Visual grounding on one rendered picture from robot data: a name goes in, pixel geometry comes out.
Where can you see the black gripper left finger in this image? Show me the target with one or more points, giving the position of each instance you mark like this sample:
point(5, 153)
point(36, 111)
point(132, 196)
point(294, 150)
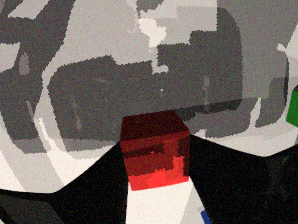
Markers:
point(98, 196)

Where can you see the red block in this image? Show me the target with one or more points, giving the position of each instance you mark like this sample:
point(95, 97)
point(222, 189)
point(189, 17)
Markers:
point(155, 148)

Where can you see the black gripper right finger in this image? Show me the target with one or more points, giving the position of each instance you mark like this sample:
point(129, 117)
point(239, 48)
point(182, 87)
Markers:
point(236, 187)

